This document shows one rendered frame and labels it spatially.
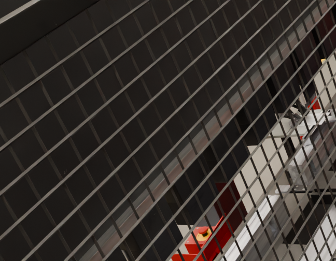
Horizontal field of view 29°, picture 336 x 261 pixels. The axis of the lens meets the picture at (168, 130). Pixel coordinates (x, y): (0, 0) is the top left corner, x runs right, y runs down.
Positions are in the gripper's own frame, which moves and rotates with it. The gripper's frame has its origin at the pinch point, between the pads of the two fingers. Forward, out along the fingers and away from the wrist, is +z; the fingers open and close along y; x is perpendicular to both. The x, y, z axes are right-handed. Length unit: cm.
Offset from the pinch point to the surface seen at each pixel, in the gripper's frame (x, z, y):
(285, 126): 6.1, -2.1, -3.2
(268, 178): 148, 7, 109
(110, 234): -53, -15, -126
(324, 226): -22, 24, -61
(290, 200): 5.7, 14.8, -33.8
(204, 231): 36, -3, -44
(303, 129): -0.8, 3.9, -7.1
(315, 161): -0.8, 13.7, -17.3
